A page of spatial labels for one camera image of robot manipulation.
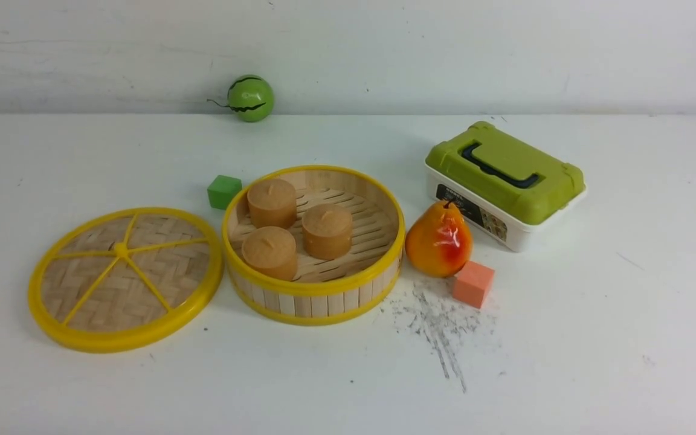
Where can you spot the yellow woven steamer lid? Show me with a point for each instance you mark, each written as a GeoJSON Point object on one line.
{"type": "Point", "coordinates": [126, 280]}

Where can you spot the bamboo steamer basket yellow rim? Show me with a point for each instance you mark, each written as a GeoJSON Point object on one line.
{"type": "Point", "coordinates": [324, 291]}

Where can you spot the green lid white storage box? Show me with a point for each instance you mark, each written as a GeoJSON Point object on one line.
{"type": "Point", "coordinates": [503, 186]}

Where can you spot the brown toy bun right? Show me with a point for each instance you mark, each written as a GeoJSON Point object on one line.
{"type": "Point", "coordinates": [327, 231]}

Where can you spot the brown toy bun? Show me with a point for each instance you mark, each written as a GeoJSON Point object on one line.
{"type": "Point", "coordinates": [271, 251]}
{"type": "Point", "coordinates": [327, 231]}
{"type": "Point", "coordinates": [272, 203]}

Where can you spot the brown toy bun back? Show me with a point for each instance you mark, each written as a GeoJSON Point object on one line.
{"type": "Point", "coordinates": [272, 203]}

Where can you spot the brown toy bun front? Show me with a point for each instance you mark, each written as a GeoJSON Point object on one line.
{"type": "Point", "coordinates": [271, 251]}

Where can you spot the orange red toy pear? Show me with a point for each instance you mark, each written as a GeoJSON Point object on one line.
{"type": "Point", "coordinates": [439, 243]}

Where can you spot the green foam cube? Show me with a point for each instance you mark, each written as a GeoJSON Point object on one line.
{"type": "Point", "coordinates": [222, 190]}

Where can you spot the salmon orange foam cube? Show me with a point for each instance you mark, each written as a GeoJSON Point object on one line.
{"type": "Point", "coordinates": [473, 284]}

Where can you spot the small green watermelon ball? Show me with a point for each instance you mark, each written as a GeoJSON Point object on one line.
{"type": "Point", "coordinates": [250, 98]}

